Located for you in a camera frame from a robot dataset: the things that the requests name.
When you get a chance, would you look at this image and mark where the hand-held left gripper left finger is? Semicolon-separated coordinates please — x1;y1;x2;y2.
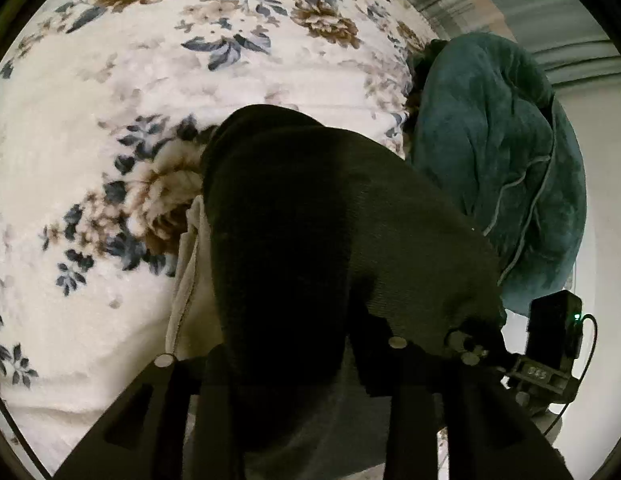
54;353;211;480

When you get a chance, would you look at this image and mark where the floral printed blanket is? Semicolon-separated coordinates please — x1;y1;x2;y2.
0;0;444;476

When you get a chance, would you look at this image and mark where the teal plush blanket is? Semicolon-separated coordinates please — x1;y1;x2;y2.
405;31;589;318

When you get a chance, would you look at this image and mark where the black knit garment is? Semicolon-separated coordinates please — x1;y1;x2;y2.
199;104;507;453

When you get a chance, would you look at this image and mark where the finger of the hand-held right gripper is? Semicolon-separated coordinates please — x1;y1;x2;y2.
445;322;516;377

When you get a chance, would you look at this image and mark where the black cable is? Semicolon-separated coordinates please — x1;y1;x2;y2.
538;312;600;436

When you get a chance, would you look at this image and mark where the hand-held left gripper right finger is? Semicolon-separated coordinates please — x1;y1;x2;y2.
348;302;575;480

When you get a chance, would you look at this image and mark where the white folded garment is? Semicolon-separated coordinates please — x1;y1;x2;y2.
165;195;226;361

